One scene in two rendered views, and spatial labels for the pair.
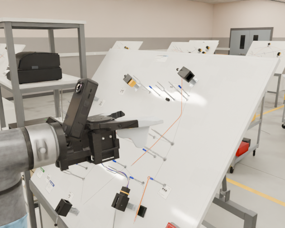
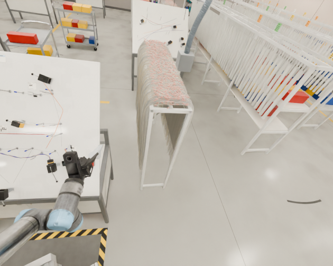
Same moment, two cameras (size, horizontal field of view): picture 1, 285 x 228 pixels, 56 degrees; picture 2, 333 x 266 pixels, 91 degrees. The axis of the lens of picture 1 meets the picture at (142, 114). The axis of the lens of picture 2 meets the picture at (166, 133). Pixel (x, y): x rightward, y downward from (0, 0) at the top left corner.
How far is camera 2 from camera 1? 0.56 m
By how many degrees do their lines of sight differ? 63
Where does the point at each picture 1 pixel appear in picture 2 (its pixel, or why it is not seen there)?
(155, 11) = not seen: outside the picture
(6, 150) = (75, 203)
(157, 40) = not seen: outside the picture
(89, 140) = (83, 171)
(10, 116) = not seen: outside the picture
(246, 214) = (103, 131)
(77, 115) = (78, 169)
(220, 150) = (92, 119)
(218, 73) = (66, 73)
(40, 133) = (75, 188)
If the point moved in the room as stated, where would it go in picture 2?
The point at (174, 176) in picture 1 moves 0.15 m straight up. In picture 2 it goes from (74, 139) to (68, 125)
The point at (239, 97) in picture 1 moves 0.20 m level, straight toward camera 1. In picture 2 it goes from (88, 87) to (100, 103)
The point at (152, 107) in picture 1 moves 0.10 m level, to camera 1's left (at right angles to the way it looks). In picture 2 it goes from (24, 103) to (7, 110)
